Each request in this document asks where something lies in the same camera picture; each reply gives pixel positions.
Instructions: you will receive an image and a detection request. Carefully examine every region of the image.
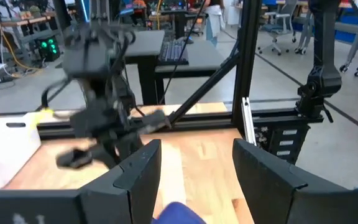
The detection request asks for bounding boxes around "silver aluminium bar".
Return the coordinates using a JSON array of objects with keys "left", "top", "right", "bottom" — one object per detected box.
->
[{"left": 241, "top": 96, "right": 257, "bottom": 146}]

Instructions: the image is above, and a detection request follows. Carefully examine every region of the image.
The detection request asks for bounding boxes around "large purple measuring cup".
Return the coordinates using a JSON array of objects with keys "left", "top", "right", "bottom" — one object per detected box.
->
[{"left": 150, "top": 201, "right": 206, "bottom": 224}]

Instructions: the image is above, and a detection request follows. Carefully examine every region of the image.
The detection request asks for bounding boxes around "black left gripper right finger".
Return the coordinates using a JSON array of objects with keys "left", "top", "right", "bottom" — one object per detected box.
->
[{"left": 232, "top": 138, "right": 354, "bottom": 224}]

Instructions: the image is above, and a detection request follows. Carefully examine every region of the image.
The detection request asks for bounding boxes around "black keyboard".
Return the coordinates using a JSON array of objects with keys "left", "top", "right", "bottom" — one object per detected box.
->
[{"left": 159, "top": 39, "right": 190, "bottom": 66}]

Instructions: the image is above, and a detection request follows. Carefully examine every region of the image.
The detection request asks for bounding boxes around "black office desk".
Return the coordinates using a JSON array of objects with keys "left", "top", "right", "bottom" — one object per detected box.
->
[{"left": 124, "top": 29, "right": 226, "bottom": 106}]

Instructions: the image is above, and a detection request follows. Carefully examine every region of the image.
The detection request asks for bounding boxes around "black box with white labels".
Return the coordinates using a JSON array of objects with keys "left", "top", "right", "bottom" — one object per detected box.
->
[{"left": 255, "top": 123, "right": 310, "bottom": 165}]

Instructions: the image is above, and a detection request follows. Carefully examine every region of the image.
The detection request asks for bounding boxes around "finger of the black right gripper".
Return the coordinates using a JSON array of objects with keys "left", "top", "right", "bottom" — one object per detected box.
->
[
  {"left": 56, "top": 147, "right": 94, "bottom": 170},
  {"left": 141, "top": 109, "right": 172, "bottom": 134}
]

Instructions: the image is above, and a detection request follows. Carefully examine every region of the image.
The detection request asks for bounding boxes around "grey office chair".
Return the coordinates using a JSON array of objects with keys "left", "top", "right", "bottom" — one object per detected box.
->
[{"left": 257, "top": 0, "right": 295, "bottom": 57}]

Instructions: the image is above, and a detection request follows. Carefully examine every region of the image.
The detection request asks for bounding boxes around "person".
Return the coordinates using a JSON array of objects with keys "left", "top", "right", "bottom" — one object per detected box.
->
[{"left": 204, "top": 0, "right": 226, "bottom": 47}]

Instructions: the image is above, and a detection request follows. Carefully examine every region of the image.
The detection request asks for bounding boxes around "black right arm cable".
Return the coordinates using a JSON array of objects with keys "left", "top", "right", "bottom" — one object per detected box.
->
[{"left": 40, "top": 77, "right": 74, "bottom": 108}]

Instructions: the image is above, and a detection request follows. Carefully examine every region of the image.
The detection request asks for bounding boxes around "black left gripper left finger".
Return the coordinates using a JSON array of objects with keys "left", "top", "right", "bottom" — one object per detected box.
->
[{"left": 79, "top": 139, "right": 163, "bottom": 224}]

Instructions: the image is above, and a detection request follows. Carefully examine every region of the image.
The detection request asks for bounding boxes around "white plastic basket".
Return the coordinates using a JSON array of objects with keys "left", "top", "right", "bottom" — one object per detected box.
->
[{"left": 0, "top": 112, "right": 42, "bottom": 190}]

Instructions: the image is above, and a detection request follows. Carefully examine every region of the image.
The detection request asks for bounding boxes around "computer tower with green lights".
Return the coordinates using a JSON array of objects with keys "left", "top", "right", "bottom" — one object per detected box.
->
[{"left": 35, "top": 35, "right": 62, "bottom": 62}]

